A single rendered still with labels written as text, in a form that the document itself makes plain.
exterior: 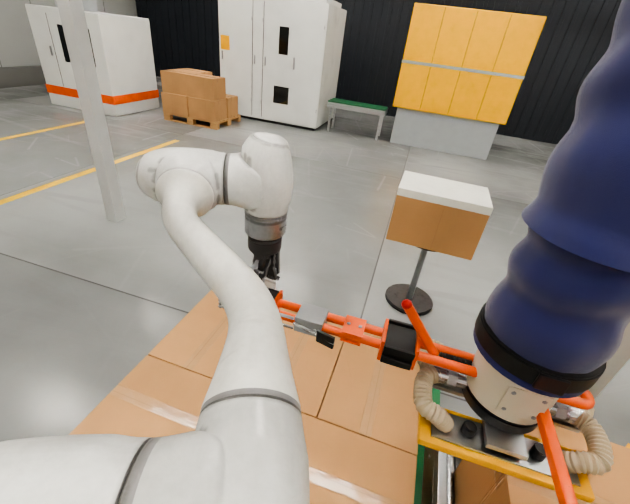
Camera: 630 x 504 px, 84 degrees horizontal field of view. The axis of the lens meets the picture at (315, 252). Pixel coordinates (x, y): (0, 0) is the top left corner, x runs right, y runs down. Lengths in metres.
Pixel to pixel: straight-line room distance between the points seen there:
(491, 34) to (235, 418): 7.75
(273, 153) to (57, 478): 0.53
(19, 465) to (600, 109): 0.72
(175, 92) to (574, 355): 7.69
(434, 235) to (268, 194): 1.97
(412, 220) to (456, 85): 5.57
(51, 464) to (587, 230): 0.65
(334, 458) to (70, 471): 1.20
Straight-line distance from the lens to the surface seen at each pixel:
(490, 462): 0.91
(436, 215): 2.49
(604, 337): 0.74
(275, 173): 0.67
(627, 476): 1.35
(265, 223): 0.71
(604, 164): 0.61
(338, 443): 1.49
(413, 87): 7.86
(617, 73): 0.62
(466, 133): 8.05
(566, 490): 0.79
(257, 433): 0.33
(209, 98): 7.50
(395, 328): 0.87
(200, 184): 0.66
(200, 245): 0.52
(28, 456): 0.36
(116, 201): 3.99
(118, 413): 1.62
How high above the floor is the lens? 1.83
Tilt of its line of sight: 32 degrees down
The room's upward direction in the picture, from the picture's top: 7 degrees clockwise
